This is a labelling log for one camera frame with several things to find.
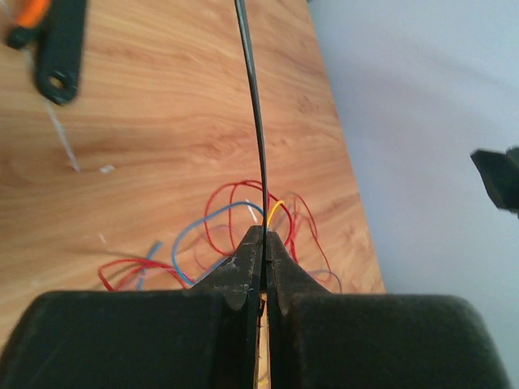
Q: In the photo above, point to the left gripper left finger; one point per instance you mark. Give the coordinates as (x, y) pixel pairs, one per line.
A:
(203, 337)

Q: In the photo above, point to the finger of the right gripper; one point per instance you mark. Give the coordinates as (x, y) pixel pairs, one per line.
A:
(499, 173)

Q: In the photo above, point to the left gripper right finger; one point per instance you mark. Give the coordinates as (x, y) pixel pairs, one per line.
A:
(320, 339)

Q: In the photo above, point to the black zip tie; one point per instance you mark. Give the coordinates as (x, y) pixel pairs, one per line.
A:
(245, 34)

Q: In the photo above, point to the small orange needle-nose pliers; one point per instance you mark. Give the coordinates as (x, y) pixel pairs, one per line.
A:
(27, 23)

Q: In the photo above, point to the black adjustable wrench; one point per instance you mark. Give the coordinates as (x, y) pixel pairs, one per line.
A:
(60, 51)

